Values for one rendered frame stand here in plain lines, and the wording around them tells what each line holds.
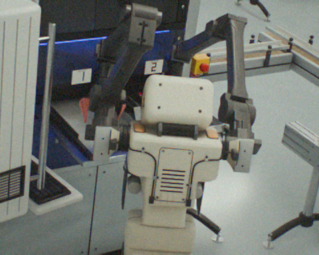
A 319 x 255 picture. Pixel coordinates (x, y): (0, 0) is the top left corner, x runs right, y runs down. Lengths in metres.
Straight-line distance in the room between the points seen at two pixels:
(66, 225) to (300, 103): 2.62
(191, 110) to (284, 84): 3.68
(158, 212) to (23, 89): 0.57
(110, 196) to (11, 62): 1.35
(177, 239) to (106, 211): 1.09
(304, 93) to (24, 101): 3.68
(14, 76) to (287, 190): 2.56
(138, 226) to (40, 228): 1.02
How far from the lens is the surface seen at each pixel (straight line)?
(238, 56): 2.77
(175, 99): 2.47
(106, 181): 3.64
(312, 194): 4.24
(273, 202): 4.63
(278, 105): 5.75
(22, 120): 2.61
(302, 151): 4.20
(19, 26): 2.46
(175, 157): 2.47
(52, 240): 3.68
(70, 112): 3.32
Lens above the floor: 2.40
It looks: 25 degrees down
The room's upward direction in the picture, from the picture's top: 7 degrees clockwise
